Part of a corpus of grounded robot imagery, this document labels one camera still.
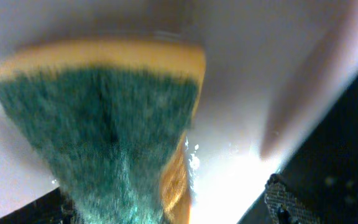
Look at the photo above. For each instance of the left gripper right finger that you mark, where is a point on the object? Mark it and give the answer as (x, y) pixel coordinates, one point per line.
(284, 206)

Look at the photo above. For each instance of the green and yellow sponge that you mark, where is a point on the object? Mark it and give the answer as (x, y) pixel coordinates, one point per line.
(109, 117)

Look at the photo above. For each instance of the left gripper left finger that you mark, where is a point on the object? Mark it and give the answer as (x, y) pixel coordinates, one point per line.
(52, 208)

